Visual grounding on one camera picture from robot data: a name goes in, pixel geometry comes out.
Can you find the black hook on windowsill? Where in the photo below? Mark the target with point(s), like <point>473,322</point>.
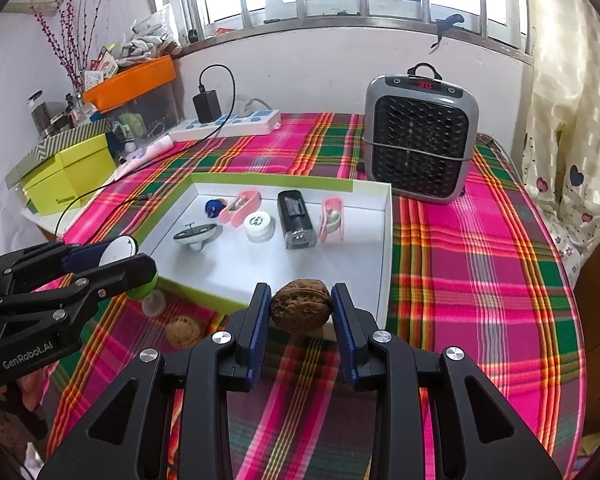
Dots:
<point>445,25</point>

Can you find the pink clip with white insert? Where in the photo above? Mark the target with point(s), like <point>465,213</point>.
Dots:
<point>244,204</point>

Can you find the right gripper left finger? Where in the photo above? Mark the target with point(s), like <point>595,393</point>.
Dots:
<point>126,432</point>

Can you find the grey chevron pattern box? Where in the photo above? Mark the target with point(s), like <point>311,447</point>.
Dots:
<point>52,145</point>

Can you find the glass jar with dark lid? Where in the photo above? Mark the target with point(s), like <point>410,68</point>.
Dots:
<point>39,112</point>

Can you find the heart patterned curtain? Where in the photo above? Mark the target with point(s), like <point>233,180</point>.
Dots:
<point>561,160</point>

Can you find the orange lid storage bin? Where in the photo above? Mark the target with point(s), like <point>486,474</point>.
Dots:
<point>139,102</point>

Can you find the person's left hand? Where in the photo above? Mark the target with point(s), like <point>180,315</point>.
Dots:
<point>30,388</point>

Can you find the grey black fan heater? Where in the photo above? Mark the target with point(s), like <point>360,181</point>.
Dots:
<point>419,134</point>

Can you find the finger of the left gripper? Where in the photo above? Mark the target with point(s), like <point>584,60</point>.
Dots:
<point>113,279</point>
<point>83,258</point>

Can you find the white blue power strip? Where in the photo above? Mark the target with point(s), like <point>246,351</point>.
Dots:
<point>259,123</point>

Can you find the yellow-green cardboard box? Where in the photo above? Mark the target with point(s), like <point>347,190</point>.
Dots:
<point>53,185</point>

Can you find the dark brown walnut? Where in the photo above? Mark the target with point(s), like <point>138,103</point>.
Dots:
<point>302,306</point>

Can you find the white disc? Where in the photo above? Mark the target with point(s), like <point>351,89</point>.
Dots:
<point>121,248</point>

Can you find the white ribbed cap bottle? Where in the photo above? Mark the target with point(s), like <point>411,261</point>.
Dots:
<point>259,226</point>

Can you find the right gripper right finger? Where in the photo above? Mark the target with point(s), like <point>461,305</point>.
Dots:
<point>477,433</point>

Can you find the green and white cardboard tray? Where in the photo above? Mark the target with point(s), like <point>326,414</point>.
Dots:
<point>222,274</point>

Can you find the white purple tube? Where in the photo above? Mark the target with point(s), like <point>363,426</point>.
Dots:
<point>144,155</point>

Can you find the black power adapter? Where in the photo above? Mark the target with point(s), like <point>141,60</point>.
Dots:
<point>207,106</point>

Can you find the black disc spinning top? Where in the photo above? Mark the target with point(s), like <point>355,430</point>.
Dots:
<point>194,237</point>

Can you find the light brown walnut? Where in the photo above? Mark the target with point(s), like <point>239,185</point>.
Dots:
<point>183,332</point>

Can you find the black cylindrical electric device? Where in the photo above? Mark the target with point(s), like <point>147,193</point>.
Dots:
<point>297,227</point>

